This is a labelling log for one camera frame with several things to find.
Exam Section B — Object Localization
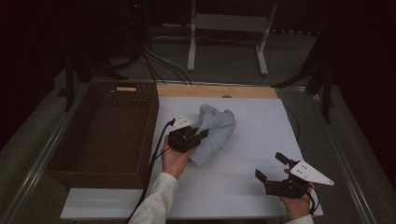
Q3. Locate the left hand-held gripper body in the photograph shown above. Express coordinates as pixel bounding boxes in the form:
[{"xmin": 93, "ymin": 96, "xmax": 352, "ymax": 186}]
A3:
[{"xmin": 167, "ymin": 114, "xmax": 202, "ymax": 153}]

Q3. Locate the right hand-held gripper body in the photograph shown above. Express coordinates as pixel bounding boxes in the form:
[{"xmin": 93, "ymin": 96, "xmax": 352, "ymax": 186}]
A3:
[{"xmin": 263, "ymin": 160, "xmax": 335, "ymax": 200}]

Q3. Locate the light blue tank top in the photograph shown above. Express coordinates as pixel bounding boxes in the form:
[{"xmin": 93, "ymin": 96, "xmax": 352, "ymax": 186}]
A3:
[{"xmin": 188, "ymin": 103, "xmax": 237, "ymax": 167}]

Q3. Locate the brown wicker basket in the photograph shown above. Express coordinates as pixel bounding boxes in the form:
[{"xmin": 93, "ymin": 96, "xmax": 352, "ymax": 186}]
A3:
[{"xmin": 45, "ymin": 80, "xmax": 161, "ymax": 190}]

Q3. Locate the person's right hand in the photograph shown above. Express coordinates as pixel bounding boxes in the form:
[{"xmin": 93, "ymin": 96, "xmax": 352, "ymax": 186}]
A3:
[{"xmin": 279, "ymin": 167, "xmax": 314, "ymax": 221}]

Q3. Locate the person's left hand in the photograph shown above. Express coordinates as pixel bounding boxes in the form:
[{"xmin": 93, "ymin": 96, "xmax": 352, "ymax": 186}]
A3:
[{"xmin": 160, "ymin": 133, "xmax": 195, "ymax": 180}]

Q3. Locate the black metal stand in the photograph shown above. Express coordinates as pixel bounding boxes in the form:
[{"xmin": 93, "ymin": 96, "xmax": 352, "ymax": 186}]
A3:
[
  {"xmin": 64, "ymin": 55, "xmax": 130, "ymax": 113},
  {"xmin": 270, "ymin": 46, "xmax": 335, "ymax": 124}
]

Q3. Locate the white metal stand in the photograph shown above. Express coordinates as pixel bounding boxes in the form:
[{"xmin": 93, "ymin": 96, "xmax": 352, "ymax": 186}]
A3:
[{"xmin": 186, "ymin": 0, "xmax": 279, "ymax": 77}]

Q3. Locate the dark equipment with red light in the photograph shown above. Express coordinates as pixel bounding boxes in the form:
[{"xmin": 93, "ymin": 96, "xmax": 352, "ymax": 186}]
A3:
[{"xmin": 124, "ymin": 0, "xmax": 149, "ymax": 60}]

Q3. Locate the left hand-held gripper black cable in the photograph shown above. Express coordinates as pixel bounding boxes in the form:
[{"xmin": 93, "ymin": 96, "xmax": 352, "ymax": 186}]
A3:
[{"xmin": 125, "ymin": 118, "xmax": 177, "ymax": 224}]

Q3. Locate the hand-held gripper black cable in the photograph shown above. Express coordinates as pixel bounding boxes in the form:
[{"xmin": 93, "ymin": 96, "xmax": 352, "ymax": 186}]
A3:
[
  {"xmin": 306, "ymin": 183, "xmax": 321, "ymax": 216},
  {"xmin": 125, "ymin": 118, "xmax": 177, "ymax": 224}
]

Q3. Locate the right hand-held gripper black cable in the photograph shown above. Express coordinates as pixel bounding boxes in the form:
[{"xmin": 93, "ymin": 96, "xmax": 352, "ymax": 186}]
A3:
[{"xmin": 306, "ymin": 183, "xmax": 321, "ymax": 216}]

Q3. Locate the thin black table cable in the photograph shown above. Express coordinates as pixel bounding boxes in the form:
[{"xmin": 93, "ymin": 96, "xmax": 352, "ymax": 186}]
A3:
[{"xmin": 283, "ymin": 105, "xmax": 302, "ymax": 143}]

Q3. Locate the aluminium frame rail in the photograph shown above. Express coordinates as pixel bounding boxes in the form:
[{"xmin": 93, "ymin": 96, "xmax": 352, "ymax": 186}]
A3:
[
  {"xmin": 90, "ymin": 78, "xmax": 306, "ymax": 91},
  {"xmin": 0, "ymin": 82, "xmax": 92, "ymax": 224},
  {"xmin": 311, "ymin": 92, "xmax": 379, "ymax": 224}
]

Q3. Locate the black floor cable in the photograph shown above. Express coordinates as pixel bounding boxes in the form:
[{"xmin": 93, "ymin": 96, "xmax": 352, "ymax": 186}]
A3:
[{"xmin": 141, "ymin": 50, "xmax": 166, "ymax": 86}]

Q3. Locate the grey floor cable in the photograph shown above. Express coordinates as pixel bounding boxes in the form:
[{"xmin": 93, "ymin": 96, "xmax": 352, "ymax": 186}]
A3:
[{"xmin": 143, "ymin": 45, "xmax": 194, "ymax": 86}]

